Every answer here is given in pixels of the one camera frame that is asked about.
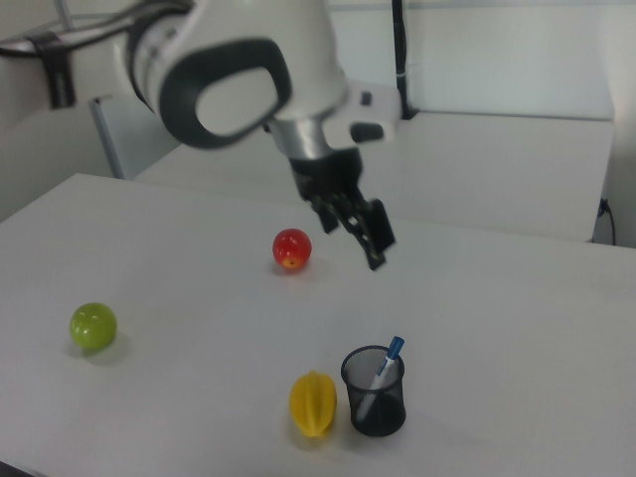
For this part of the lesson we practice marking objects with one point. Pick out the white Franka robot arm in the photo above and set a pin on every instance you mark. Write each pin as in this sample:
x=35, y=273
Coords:
x=238, y=54

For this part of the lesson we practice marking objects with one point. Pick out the black upright pole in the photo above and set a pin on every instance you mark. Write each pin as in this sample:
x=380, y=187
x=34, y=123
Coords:
x=400, y=54

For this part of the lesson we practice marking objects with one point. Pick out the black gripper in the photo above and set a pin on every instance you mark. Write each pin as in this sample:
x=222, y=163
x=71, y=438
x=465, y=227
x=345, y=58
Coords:
x=325, y=174

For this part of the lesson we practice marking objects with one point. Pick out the blue capped white marker pen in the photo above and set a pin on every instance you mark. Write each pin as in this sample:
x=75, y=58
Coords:
x=386, y=365

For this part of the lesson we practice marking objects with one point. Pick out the yellow toy starfruit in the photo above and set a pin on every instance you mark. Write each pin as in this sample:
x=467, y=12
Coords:
x=313, y=405

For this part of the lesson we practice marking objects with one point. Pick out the black mesh pen cup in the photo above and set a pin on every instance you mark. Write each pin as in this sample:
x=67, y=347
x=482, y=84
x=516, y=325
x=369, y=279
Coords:
x=378, y=402

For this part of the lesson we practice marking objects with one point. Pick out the red toy apple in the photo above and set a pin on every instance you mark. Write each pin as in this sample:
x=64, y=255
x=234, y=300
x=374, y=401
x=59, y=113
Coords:
x=292, y=248

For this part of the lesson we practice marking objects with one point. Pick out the green toy apple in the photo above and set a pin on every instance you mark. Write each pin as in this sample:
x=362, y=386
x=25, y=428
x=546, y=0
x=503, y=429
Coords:
x=93, y=325

